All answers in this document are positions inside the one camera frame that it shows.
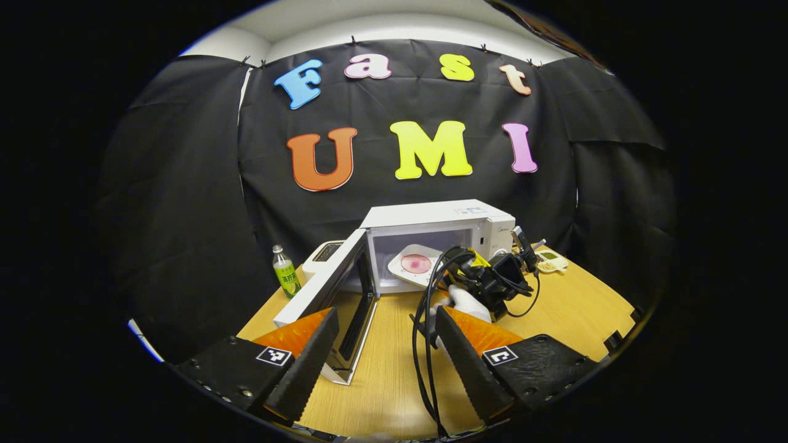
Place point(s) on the white toaster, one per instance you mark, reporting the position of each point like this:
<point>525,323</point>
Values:
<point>323,255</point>

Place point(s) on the black backdrop cloth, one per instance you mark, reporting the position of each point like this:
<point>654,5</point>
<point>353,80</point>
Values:
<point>184,215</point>

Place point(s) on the small black table bracket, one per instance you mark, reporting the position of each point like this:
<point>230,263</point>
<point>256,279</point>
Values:
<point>637,314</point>
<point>614,341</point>

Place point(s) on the green drink bottle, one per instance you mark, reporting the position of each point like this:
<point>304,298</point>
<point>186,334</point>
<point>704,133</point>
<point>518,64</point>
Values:
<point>286,277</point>

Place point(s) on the white divided bean dish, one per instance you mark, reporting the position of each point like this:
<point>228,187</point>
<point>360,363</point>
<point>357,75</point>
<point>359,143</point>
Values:
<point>551,261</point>

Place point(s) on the white microwave oven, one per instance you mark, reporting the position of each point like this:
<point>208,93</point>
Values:
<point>431,215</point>

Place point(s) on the pink round food slice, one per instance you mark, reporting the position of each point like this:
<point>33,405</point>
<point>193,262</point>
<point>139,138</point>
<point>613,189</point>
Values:
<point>416,263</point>

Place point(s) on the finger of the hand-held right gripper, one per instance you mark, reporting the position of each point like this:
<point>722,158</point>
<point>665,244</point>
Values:
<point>462,261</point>

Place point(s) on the white square plate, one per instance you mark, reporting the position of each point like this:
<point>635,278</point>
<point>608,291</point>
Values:
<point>399,271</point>

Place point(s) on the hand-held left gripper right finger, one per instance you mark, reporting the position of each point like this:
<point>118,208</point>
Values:
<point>471,372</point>

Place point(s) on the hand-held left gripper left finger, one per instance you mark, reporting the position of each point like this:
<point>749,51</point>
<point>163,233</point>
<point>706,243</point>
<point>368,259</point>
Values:
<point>311,369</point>

